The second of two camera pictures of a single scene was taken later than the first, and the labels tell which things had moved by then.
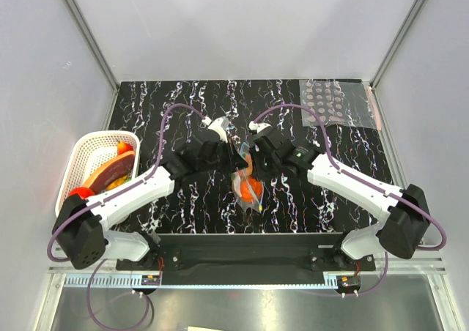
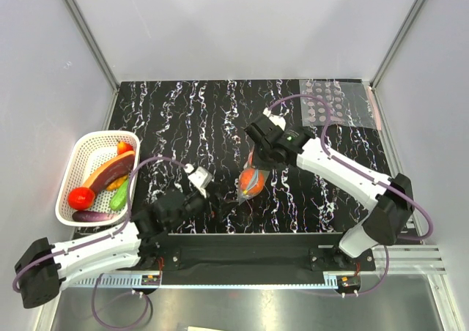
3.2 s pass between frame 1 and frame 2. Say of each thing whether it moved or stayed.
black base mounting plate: stayed
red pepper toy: stayed
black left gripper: moved
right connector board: stayed
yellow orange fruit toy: stayed
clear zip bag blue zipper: moved
